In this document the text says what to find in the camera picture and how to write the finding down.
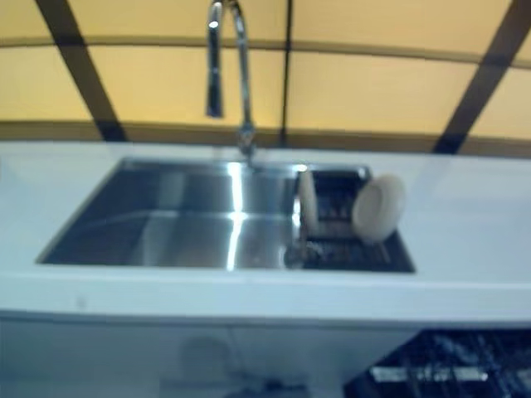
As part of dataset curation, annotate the stainless steel sink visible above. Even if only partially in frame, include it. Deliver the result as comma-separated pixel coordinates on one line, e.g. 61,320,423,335
35,156,417,275

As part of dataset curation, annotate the white kitchen cabinet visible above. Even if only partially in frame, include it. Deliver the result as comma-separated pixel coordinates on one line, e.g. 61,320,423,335
0,318,416,398

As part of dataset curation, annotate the chrome kitchen faucet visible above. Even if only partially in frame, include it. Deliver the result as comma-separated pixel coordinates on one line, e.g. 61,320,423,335
205,0,257,167

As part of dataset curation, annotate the yellow window with dark frame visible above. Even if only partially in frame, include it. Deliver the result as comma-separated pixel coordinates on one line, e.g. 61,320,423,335
0,0,531,158

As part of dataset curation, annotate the black dishwasher rack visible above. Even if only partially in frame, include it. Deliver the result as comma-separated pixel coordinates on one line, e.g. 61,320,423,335
343,329,531,398

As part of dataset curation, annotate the metal sink drying rack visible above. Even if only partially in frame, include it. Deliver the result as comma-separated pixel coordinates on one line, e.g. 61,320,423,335
295,165,417,274

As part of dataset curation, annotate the cream round plate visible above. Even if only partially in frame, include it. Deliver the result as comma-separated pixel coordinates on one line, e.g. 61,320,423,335
352,172,407,243
298,169,320,234

